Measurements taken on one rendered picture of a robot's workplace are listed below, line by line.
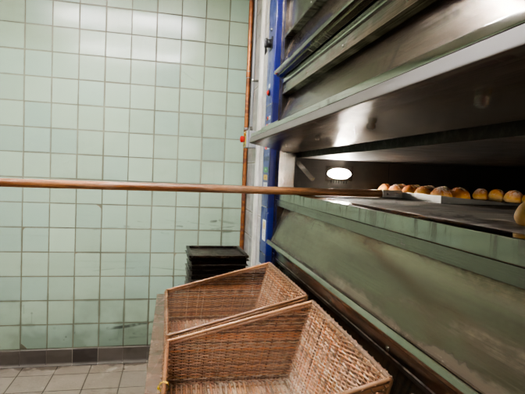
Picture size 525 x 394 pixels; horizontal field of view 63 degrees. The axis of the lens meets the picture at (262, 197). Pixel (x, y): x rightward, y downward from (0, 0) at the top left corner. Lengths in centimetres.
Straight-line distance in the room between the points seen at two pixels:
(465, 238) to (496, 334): 16
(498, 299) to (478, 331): 6
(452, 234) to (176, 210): 225
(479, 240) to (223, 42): 246
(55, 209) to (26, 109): 63
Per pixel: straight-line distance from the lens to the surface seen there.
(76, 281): 302
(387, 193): 184
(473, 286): 84
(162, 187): 163
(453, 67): 61
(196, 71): 295
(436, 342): 88
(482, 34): 59
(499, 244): 75
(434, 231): 88
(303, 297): 151
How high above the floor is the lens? 126
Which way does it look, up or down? 3 degrees down
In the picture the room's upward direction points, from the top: 3 degrees clockwise
